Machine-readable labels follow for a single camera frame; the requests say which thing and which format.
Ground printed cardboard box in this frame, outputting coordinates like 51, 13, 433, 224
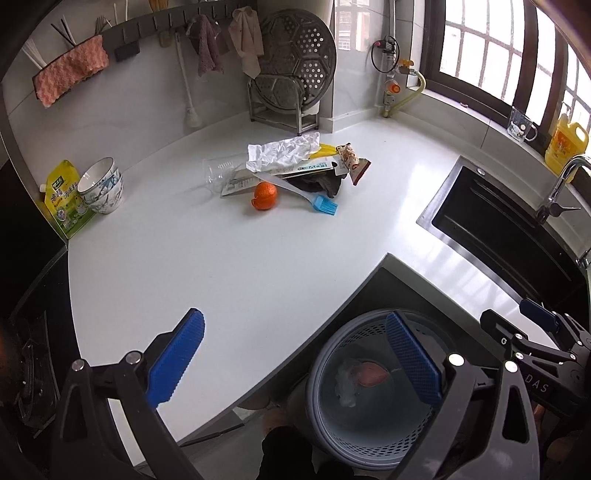
221, 157, 340, 198

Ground gas regulator with orange knob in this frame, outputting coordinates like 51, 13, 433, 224
382, 74, 403, 117

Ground clear plastic cup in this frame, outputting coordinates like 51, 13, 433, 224
203, 157, 252, 195

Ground white bottle brush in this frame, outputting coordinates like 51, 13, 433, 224
175, 28, 205, 129

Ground printed snack wrapper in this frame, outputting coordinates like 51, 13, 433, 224
336, 144, 372, 186

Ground orange tangerine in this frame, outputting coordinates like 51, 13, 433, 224
252, 181, 280, 212

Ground mauve hanging cloth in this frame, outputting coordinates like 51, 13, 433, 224
186, 14, 227, 77

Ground grey perforated plastic waste basket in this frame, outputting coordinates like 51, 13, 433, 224
305, 308, 462, 472

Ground crumpled clear plastic film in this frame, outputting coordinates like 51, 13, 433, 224
335, 362, 365, 409

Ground person's black pants leg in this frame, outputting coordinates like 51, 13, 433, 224
261, 425, 356, 480

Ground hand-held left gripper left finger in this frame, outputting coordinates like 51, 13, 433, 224
50, 308, 206, 480

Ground pink fluffy towel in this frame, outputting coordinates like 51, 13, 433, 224
33, 34, 110, 109

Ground large barred window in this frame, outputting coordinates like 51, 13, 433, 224
422, 0, 591, 139

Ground dark grey cloth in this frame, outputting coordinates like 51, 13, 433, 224
295, 173, 345, 200

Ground beige hanging cloth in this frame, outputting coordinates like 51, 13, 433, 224
228, 7, 265, 78

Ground pink scrap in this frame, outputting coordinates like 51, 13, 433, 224
353, 361, 391, 388

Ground clear measuring cup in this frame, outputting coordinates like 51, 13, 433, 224
507, 106, 539, 144

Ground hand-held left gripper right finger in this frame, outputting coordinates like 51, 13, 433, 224
385, 310, 541, 480

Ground grey wall hanging rail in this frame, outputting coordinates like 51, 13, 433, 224
31, 4, 259, 93

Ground white paper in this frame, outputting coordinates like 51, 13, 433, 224
246, 131, 321, 174

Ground white sticks bundle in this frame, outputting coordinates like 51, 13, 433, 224
21, 39, 44, 70

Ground large perforated steel steamer plate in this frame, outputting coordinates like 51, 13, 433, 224
256, 9, 338, 109

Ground black chopsticks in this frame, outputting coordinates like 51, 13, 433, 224
51, 16, 77, 47

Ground green yellow refill pouch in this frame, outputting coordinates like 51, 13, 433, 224
39, 159, 95, 240

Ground blue silicone basting brush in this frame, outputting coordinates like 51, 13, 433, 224
253, 172, 339, 216

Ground person's right hand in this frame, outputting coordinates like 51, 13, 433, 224
532, 402, 591, 467

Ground yellow oil bottle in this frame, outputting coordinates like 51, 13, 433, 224
545, 113, 591, 176

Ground steel dish rack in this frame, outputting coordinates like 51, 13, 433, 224
247, 76, 321, 136

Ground yellow gas hose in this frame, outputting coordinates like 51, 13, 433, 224
381, 69, 426, 116

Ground chrome faucet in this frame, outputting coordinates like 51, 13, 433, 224
536, 154, 591, 224

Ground dark kitchen sink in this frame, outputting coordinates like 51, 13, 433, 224
416, 154, 591, 319

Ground black glass stove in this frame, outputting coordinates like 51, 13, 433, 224
0, 244, 79, 432

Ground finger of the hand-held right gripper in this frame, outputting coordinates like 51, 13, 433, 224
519, 298, 591, 352
480, 309, 591, 421

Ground gas valve with black cable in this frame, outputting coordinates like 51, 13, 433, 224
372, 34, 402, 75

